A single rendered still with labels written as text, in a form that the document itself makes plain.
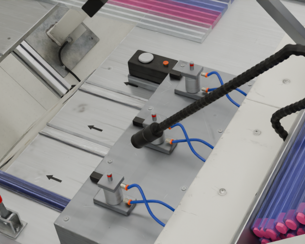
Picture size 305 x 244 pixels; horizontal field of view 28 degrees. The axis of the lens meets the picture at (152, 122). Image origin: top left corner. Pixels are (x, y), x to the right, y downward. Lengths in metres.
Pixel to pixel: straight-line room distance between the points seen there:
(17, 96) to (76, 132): 1.15
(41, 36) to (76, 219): 1.50
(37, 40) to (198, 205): 1.54
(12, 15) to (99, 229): 0.60
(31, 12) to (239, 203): 0.65
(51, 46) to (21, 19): 1.00
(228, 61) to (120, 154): 0.31
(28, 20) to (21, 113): 0.90
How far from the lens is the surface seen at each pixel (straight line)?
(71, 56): 2.22
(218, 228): 0.71
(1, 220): 0.83
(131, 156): 0.81
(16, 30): 1.18
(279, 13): 0.77
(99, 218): 0.76
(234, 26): 1.11
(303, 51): 0.51
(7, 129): 2.03
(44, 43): 2.20
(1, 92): 2.07
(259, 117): 0.82
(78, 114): 0.97
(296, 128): 0.65
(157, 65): 0.96
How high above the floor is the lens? 1.81
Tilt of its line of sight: 52 degrees down
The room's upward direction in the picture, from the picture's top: 58 degrees clockwise
